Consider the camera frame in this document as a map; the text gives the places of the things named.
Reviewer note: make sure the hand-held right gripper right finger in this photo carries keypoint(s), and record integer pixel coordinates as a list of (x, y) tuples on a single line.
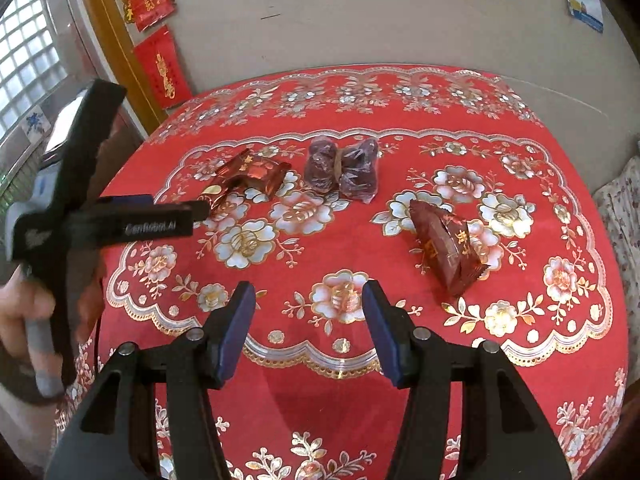
[(385, 332)]

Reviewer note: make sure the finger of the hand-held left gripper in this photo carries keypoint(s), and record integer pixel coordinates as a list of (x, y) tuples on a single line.
[(200, 211), (127, 201)]

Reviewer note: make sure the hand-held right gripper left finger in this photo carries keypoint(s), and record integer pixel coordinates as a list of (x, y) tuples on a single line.
[(232, 332)]

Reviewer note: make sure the small red gold candy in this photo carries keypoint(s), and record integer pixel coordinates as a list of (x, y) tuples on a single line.
[(220, 201)]

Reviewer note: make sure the person's left forearm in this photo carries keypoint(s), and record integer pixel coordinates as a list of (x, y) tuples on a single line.
[(20, 410)]

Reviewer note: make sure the person's left hand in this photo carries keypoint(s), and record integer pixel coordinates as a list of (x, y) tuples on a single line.
[(17, 305)]

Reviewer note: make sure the red floral tablecloth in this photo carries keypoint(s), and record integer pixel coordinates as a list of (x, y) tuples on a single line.
[(320, 255)]

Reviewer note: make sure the large red-brown snack packet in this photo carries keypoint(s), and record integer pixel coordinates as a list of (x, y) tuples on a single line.
[(450, 250)]

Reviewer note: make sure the blue white tile sticker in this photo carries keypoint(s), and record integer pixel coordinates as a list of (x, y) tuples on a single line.
[(36, 122)]

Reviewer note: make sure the clear packet of dates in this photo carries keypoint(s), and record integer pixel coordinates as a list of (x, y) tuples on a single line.
[(322, 165), (360, 170)]

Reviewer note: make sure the red paper with gold character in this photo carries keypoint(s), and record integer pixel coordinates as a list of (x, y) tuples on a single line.
[(162, 67)]

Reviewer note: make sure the glass block window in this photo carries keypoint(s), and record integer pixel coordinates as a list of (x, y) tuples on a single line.
[(30, 65)]

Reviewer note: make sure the floral cloth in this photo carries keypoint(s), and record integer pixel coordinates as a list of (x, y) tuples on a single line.
[(622, 210)]

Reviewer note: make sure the wooden door frame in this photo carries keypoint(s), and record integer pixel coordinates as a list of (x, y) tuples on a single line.
[(115, 35)]

